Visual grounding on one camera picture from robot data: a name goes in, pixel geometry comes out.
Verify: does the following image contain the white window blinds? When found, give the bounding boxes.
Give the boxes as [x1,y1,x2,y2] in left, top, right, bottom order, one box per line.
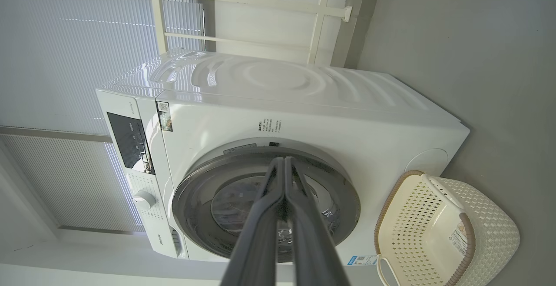
[0,0,205,234]

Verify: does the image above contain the blue energy label sticker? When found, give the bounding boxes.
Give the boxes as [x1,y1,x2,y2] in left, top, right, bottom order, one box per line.
[347,255,378,266]

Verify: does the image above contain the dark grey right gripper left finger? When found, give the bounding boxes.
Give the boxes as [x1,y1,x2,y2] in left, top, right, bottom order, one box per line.
[220,156,291,286]

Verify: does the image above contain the round glass washing machine door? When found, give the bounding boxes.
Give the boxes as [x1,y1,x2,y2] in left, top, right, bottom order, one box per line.
[172,149,361,264]

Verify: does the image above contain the white control knob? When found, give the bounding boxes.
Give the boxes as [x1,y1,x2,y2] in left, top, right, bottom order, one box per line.
[132,190,157,210]

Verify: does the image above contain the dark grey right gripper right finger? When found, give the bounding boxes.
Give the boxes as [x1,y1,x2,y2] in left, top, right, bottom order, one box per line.
[285,156,351,286]

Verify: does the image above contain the cream perforated laundry basket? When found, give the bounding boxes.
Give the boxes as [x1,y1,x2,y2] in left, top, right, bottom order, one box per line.
[374,171,520,286]

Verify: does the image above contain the white drying rack frame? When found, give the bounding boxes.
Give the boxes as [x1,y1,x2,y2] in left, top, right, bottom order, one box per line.
[148,0,353,65]

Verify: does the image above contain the QR code sticker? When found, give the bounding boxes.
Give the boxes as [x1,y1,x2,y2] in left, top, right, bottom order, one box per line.
[156,101,173,132]

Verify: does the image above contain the white front-load washing machine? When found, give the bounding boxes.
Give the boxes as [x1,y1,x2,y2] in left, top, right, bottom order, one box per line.
[96,49,470,266]

